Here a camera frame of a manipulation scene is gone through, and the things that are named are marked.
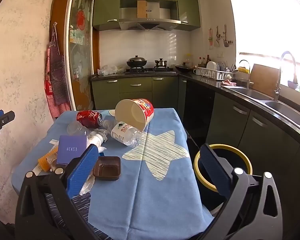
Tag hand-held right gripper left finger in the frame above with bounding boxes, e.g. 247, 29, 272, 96
15, 144, 100, 240

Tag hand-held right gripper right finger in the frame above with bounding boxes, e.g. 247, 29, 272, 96
199, 144, 283, 240

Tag yellow rimmed trash bin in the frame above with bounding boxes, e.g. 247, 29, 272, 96
193, 144, 253, 213

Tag brown plastic tray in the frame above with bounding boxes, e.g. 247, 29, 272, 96
93, 156, 122, 181

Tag purple box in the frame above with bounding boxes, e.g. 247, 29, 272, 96
56, 135, 88, 166

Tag orange packet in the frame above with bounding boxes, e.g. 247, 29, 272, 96
37, 145, 59, 172

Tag clear plastic cup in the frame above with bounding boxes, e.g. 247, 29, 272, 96
66, 121, 92, 136

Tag clear plastic water bottle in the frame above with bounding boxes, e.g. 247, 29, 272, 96
102, 119, 142, 147

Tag paper noodle bucket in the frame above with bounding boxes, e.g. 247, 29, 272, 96
114, 98, 155, 132

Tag dark blue striped cloth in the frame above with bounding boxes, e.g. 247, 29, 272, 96
44, 194, 113, 240

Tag crumpled white tube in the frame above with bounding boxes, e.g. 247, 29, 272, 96
86, 129, 109, 147

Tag red soda can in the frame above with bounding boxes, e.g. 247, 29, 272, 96
76, 110, 103, 128

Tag blue star tablecloth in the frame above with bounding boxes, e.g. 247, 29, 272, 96
11, 108, 215, 240

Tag checkered apron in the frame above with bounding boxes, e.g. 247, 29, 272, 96
44, 22, 72, 118

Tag black kitchen countertop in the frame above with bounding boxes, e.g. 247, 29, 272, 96
90, 71, 300, 145

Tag white dish rack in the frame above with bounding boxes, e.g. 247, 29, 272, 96
195, 67, 234, 81

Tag small steel faucet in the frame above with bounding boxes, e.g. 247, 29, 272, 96
239, 59, 252, 89

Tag green base cabinets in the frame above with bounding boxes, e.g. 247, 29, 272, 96
91, 76, 300, 180

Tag glass sliding door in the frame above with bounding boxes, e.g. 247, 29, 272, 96
64, 0, 95, 112

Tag wooden cutting board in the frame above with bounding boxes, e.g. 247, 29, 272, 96
250, 64, 280, 98

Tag clear plastic bag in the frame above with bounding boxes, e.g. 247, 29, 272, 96
97, 65, 125, 76

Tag group of condiment bottles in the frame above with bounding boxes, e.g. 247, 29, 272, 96
197, 54, 212, 68

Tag gas stove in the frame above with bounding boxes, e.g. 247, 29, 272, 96
125, 67, 177, 74

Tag tall steel faucet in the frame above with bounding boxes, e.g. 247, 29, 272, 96
274, 51, 298, 102

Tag black lidded wok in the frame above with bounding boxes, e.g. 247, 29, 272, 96
126, 55, 148, 68

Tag hanging kitchen utensils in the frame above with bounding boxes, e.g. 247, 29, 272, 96
207, 24, 234, 49

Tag steel range hood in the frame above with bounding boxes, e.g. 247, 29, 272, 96
119, 0, 182, 32

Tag kitchen window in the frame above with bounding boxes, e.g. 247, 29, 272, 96
227, 0, 300, 65

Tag cardboard piece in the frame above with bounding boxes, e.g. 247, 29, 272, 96
137, 0, 147, 18

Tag green wall cabinets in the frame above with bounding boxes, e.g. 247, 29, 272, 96
92, 0, 201, 32

